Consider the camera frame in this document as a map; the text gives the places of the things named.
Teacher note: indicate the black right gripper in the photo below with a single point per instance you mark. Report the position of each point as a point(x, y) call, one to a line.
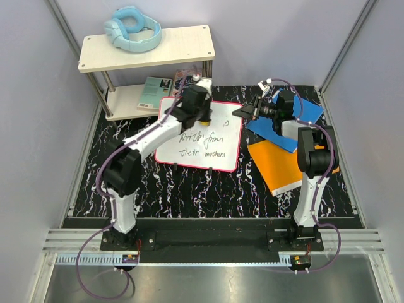
point(248, 111)

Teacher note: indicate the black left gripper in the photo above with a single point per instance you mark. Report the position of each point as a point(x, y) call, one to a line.
point(206, 103)

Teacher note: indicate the pink framed whiteboard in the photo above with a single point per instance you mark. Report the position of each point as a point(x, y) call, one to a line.
point(202, 135)

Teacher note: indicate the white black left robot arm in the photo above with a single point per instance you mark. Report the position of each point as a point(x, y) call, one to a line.
point(119, 174)

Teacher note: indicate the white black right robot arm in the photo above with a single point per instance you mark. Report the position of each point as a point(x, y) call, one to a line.
point(317, 154)

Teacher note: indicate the pink floral book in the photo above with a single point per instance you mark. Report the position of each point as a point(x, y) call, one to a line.
point(183, 79)

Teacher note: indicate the teal paperback book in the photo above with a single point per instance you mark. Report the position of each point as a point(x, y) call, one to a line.
point(154, 90)

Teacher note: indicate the blue notebook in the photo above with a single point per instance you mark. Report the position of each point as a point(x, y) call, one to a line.
point(282, 130)

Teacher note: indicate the orange notebook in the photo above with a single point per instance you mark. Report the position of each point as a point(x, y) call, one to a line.
point(278, 167)

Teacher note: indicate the light blue headphones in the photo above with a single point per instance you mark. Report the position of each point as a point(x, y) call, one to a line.
point(130, 20)

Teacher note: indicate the white two tier shelf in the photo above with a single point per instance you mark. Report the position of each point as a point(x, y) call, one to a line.
point(125, 73)

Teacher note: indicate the right controller board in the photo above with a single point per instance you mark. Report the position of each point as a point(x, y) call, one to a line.
point(301, 260)

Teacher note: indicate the controller board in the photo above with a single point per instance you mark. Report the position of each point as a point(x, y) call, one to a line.
point(130, 258)
point(301, 260)

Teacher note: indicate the left controller board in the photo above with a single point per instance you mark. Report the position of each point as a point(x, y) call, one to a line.
point(130, 258)

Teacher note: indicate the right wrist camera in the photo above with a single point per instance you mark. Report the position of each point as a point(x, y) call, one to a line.
point(265, 86)

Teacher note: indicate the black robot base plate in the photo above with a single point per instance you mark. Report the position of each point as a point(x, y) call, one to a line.
point(150, 234)

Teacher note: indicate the aluminium rail frame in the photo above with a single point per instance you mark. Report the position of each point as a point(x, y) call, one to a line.
point(233, 265)

